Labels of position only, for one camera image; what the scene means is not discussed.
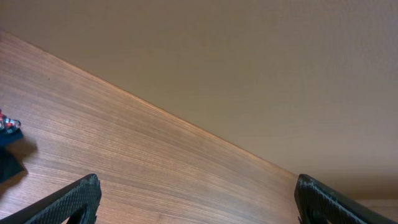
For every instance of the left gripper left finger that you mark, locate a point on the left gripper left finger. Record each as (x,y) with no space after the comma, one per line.
(76,203)

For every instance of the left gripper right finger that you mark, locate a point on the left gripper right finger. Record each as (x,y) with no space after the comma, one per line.
(317,203)

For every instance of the dark green folded garment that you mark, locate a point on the dark green folded garment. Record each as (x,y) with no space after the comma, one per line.
(10,166)

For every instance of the red plaid folded shirt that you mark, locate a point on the red plaid folded shirt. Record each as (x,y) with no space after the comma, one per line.
(8,125)

